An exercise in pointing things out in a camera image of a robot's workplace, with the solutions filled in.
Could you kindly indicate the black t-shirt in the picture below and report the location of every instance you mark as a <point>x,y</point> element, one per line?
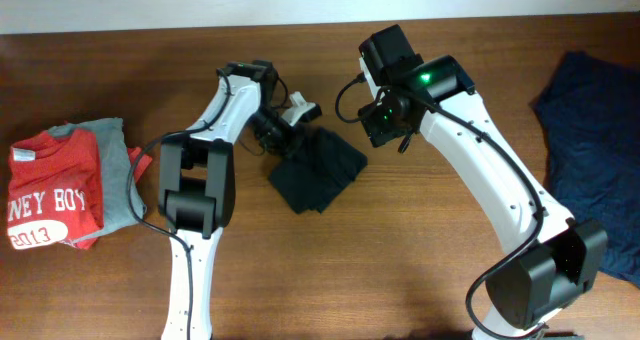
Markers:
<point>318,171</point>

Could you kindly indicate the navy blue t-shirt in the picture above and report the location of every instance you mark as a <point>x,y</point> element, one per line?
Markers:
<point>589,112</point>

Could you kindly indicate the red printed t-shirt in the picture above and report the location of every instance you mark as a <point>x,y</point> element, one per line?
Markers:
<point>55,194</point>

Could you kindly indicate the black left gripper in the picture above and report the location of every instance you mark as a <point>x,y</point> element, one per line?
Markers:
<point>285,145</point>

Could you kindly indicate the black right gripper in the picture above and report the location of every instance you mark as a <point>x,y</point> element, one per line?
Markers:
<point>378,132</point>

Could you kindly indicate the grey folded t-shirt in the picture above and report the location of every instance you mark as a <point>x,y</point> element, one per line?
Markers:
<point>115,166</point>

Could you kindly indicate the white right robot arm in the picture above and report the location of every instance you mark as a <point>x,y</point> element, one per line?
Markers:
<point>550,258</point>

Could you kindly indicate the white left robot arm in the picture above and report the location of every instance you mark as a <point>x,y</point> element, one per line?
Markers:
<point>197,185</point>

